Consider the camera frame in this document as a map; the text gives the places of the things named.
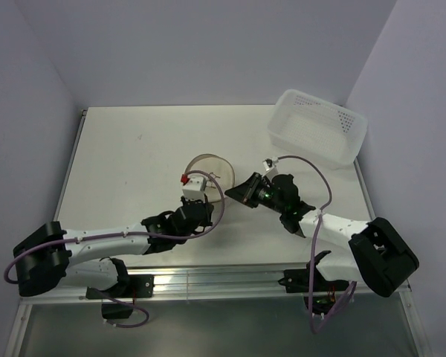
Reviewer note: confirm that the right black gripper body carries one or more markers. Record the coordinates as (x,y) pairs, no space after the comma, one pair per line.
(266,197)

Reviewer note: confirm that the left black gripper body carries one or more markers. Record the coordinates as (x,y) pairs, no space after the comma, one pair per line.
(206,221)

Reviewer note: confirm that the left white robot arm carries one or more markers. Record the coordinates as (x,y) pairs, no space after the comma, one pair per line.
(52,256)

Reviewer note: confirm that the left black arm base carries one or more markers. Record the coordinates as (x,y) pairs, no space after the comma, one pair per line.
(120,301)

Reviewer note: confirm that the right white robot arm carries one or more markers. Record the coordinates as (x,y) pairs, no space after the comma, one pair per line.
(373,252)

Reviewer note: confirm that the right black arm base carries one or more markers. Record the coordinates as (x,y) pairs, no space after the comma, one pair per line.
(297,281)

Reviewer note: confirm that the white plastic basket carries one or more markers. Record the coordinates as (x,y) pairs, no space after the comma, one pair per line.
(316,129)

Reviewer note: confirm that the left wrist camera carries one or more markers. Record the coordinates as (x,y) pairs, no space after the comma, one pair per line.
(193,187)

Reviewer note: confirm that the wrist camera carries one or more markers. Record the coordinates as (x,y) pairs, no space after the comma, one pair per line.
(270,167)
(193,187)

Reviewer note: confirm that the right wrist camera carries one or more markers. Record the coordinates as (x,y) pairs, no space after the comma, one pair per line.
(270,167)

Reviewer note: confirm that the aluminium rail frame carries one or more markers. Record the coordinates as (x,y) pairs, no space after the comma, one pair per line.
(127,164)

